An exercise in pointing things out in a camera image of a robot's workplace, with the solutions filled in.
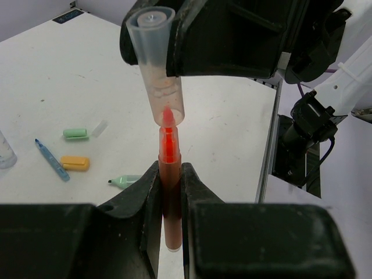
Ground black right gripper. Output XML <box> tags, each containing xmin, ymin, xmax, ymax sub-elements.
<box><xmin>166</xmin><ymin>1</ymin><xmax>352</xmax><ymax>84</ymax></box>

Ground green highlighter cap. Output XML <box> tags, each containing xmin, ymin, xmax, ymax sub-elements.
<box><xmin>63</xmin><ymin>128</ymin><xmax>89</xmax><ymax>140</ymax></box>

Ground clear blue spray bottle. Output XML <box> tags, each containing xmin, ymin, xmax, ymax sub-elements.
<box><xmin>0</xmin><ymin>132</ymin><xmax>17</xmax><ymax>169</ymax></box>

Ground right table label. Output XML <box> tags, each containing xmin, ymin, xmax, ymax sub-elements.
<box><xmin>52</xmin><ymin>9</ymin><xmax>84</xmax><ymax>24</ymax></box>

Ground clear marker cap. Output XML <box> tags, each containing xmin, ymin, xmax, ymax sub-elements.
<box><xmin>126</xmin><ymin>6</ymin><xmax>185</xmax><ymax>128</ymax></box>

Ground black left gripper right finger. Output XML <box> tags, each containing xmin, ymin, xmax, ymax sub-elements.
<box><xmin>181</xmin><ymin>163</ymin><xmax>356</xmax><ymax>278</ymax></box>

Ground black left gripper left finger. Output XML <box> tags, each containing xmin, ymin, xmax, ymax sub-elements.
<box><xmin>1</xmin><ymin>163</ymin><xmax>160</xmax><ymax>278</ymax></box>

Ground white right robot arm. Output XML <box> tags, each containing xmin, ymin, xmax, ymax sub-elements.
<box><xmin>119</xmin><ymin>1</ymin><xmax>371</xmax><ymax>186</ymax></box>

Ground orange slim marker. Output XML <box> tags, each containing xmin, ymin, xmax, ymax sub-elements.
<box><xmin>158</xmin><ymin>107</ymin><xmax>182</xmax><ymax>252</ymax></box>

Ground yellow highlighter cap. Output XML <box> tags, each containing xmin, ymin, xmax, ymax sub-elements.
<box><xmin>60</xmin><ymin>156</ymin><xmax>90</xmax><ymax>171</ymax></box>

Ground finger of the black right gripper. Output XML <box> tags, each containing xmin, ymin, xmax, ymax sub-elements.
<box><xmin>119</xmin><ymin>0</ymin><xmax>160</xmax><ymax>66</ymax></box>

